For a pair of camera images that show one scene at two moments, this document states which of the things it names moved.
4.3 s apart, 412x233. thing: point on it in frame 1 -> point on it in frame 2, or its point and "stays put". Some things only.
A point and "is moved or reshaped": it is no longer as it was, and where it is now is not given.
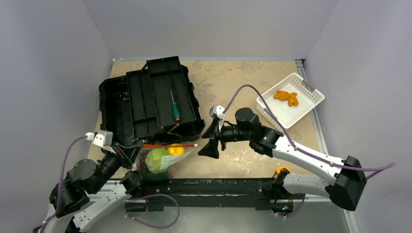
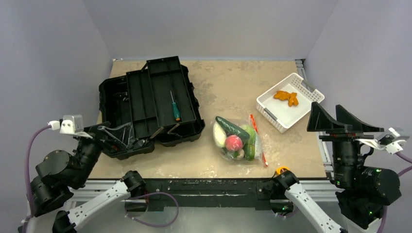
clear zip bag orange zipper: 156,162 is moved or reshaped
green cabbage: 153,159 -> 249,145
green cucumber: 163,175 is moved or reshaped
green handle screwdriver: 176,111 stays put
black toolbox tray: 150,103 stays put
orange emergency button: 283,171 stays put
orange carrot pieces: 291,98 stays put
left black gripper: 126,155 -> 98,131
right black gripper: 219,135 -> 346,132
